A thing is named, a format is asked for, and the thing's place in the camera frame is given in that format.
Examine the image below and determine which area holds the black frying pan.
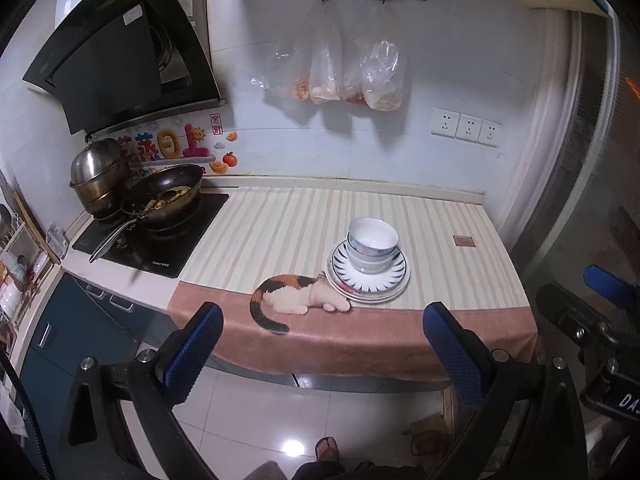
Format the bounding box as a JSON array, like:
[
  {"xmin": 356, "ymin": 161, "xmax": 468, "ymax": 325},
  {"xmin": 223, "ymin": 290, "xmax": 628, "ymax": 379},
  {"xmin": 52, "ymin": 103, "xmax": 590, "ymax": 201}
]
[{"xmin": 89, "ymin": 164, "xmax": 203, "ymax": 263}]

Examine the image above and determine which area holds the blue rimmed white bowl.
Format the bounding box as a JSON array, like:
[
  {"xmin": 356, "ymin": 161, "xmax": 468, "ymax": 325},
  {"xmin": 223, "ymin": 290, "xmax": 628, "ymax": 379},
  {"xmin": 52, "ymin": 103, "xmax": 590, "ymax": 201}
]
[{"xmin": 347, "ymin": 217, "xmax": 399, "ymax": 257}]

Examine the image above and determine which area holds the black induction cooktop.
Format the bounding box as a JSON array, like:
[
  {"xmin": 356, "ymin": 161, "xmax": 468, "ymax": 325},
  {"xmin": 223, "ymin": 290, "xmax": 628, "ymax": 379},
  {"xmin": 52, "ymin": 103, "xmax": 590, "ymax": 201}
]
[{"xmin": 67, "ymin": 193, "xmax": 229, "ymax": 278}]

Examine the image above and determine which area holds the white floral plate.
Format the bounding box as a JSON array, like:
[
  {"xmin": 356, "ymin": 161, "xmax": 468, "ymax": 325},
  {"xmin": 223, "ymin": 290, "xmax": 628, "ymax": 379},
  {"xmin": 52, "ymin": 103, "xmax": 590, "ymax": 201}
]
[{"xmin": 324, "ymin": 252, "xmax": 411, "ymax": 304}]

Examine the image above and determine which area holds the striped table mat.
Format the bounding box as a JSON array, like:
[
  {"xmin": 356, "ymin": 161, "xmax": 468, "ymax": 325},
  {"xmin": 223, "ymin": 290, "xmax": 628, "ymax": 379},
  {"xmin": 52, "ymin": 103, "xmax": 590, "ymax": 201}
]
[{"xmin": 168, "ymin": 188, "xmax": 538, "ymax": 382}]

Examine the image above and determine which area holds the black range hood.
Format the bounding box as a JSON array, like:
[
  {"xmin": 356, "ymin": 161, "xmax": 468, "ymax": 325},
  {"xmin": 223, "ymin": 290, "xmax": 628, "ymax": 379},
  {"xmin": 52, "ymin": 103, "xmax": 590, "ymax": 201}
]
[{"xmin": 23, "ymin": 0, "xmax": 224, "ymax": 134}]

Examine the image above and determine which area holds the red sandal foot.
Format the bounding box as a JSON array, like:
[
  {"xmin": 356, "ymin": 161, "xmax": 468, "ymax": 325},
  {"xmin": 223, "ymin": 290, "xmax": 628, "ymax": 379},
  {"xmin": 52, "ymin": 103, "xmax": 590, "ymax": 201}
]
[{"xmin": 314, "ymin": 437, "xmax": 341, "ymax": 464}]

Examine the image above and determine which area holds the brown leather mat label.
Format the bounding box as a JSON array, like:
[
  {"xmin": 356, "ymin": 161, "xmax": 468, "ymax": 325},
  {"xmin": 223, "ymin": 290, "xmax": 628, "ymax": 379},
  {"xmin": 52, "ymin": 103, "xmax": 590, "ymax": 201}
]
[{"xmin": 452, "ymin": 235, "xmax": 475, "ymax": 247}]

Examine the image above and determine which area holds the plastic bag with food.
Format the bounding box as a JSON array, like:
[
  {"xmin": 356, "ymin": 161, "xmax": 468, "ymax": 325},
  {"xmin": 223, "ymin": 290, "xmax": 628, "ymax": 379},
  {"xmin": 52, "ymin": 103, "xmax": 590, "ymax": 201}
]
[{"xmin": 250, "ymin": 2, "xmax": 320, "ymax": 101}]

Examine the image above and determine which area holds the colourful wall sticker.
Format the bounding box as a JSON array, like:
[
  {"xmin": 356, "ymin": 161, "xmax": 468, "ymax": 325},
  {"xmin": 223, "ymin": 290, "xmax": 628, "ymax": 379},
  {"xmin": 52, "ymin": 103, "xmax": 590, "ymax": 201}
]
[{"xmin": 106, "ymin": 110, "xmax": 241, "ymax": 179}]

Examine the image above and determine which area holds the stainless steel pot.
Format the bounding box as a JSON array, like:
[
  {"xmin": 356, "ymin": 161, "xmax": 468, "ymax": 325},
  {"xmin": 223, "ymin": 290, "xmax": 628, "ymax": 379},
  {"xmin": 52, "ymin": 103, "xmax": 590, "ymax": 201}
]
[{"xmin": 68, "ymin": 139, "xmax": 134, "ymax": 219}]

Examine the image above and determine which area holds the white wall socket panel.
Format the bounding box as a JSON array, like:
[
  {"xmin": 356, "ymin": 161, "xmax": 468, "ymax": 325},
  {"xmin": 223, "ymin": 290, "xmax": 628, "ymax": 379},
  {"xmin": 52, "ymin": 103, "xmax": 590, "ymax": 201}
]
[{"xmin": 431, "ymin": 107, "xmax": 503, "ymax": 148}]

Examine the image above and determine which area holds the blue kitchen cabinet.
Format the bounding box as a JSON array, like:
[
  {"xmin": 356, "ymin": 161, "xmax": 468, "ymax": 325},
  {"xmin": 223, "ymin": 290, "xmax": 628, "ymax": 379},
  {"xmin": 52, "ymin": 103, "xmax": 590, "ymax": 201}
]
[{"xmin": 20, "ymin": 273, "xmax": 177, "ymax": 468}]

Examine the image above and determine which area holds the blue leaf pattern plate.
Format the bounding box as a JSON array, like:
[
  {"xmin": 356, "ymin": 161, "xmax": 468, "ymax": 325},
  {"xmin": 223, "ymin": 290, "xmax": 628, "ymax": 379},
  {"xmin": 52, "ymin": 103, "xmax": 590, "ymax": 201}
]
[{"xmin": 326, "ymin": 240, "xmax": 410, "ymax": 296}]

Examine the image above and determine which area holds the side storage rack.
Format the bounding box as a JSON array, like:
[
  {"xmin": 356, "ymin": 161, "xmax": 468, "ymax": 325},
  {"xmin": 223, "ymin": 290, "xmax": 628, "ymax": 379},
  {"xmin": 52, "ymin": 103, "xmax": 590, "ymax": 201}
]
[{"xmin": 1, "ymin": 195, "xmax": 58, "ymax": 333}]

